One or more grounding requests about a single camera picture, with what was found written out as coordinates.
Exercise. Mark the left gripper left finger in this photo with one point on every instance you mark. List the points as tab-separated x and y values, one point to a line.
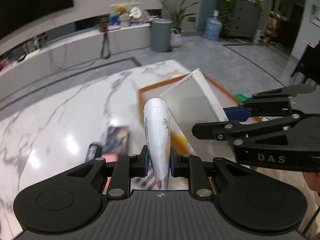
123	170

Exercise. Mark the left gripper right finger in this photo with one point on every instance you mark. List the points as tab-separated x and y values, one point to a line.
191	168

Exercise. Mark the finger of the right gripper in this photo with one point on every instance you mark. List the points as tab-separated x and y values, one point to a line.
221	131
279	102

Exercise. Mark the illustrated card box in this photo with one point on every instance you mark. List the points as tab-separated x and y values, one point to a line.
117	140

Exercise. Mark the dark blue spray can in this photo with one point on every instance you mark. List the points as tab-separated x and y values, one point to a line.
94	151

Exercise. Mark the white printed tube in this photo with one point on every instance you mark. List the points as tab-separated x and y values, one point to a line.
157	133

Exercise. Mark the orange cardboard box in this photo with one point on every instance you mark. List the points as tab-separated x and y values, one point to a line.
192	98

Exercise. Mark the dark grey cabinet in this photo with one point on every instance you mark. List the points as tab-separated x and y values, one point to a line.
245	19

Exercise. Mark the blue water jug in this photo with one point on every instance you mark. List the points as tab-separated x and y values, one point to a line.
213	27

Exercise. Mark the pink woven basket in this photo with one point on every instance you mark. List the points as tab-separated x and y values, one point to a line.
175	38

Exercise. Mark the grey pedal trash bin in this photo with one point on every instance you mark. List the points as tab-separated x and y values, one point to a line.
160	35

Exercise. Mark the tall leafy floor plant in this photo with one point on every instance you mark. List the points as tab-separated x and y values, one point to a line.
177	13

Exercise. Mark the grey tv console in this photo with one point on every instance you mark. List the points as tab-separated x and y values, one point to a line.
70	52

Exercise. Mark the teddy bear toy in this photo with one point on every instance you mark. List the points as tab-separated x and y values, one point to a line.
115	12

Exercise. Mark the black television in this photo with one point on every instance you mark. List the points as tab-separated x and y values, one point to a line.
17	13

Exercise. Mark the brown camera with strap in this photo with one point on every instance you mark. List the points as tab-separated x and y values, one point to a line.
105	48

